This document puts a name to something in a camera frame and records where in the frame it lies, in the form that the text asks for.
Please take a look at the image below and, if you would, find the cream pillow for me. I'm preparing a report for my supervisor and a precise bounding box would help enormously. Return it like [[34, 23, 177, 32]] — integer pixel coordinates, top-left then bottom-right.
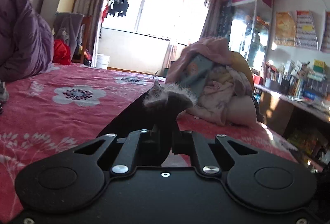
[[226, 95, 257, 127]]

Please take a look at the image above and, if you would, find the glass display cabinet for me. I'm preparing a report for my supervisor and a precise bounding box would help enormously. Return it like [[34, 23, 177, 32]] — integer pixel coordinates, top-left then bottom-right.
[[229, 0, 273, 72]]

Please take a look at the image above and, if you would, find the yellow map wall poster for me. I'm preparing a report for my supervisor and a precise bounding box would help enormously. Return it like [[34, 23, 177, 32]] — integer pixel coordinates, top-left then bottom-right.
[[274, 12, 296, 47]]

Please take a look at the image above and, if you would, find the pink garment on pile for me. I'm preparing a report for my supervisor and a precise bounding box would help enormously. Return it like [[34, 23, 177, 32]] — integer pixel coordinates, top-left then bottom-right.
[[166, 37, 232, 84]]

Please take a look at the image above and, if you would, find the right curtain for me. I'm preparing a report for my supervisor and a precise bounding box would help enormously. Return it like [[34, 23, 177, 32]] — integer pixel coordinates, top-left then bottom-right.
[[200, 0, 223, 39]]

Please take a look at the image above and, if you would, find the white floral pyjama garment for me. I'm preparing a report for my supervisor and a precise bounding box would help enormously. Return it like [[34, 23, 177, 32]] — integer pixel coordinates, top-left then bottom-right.
[[187, 66, 253, 126]]

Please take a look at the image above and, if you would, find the row of books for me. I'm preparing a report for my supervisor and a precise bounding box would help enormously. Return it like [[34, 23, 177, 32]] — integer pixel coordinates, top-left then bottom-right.
[[263, 60, 329, 100]]

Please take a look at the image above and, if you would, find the wooden chair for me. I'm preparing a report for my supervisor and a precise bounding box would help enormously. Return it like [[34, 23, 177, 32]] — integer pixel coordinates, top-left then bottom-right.
[[72, 16, 92, 64]]

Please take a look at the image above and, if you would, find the hanging dark laundry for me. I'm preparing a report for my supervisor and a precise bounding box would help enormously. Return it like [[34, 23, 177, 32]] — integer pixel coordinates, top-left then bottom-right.
[[101, 0, 129, 23]]

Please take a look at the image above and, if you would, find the wooden desk shelf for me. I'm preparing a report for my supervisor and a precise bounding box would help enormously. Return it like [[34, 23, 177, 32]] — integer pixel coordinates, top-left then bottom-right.
[[255, 84, 329, 172]]

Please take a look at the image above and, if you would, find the teal cartoon print garment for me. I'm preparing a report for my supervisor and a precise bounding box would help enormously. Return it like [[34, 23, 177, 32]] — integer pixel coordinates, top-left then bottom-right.
[[178, 54, 214, 99]]

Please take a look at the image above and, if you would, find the purple duvet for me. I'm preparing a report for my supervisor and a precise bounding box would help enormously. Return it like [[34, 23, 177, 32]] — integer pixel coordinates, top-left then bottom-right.
[[1, 0, 54, 82]]

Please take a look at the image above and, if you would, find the folded grey sweater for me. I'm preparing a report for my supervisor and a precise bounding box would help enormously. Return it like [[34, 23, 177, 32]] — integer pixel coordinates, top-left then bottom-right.
[[0, 81, 9, 103]]

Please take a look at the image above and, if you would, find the pink floral bed blanket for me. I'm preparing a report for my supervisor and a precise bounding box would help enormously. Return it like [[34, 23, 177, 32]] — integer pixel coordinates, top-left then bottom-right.
[[0, 62, 301, 223]]

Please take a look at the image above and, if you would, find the red chart wall poster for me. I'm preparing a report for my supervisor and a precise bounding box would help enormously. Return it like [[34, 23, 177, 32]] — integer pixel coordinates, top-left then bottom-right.
[[295, 10, 319, 51]]

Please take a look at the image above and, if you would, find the white plastic bucket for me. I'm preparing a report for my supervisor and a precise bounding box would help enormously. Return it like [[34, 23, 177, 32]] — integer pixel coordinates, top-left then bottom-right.
[[96, 53, 110, 70]]

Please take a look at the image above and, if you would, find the yellow garment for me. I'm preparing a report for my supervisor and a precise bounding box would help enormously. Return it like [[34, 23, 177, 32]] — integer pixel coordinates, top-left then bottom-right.
[[230, 51, 254, 88]]

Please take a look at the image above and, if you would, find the grey blanket on chair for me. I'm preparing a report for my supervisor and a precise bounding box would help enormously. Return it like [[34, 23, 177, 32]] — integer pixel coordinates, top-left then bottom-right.
[[53, 13, 84, 58]]

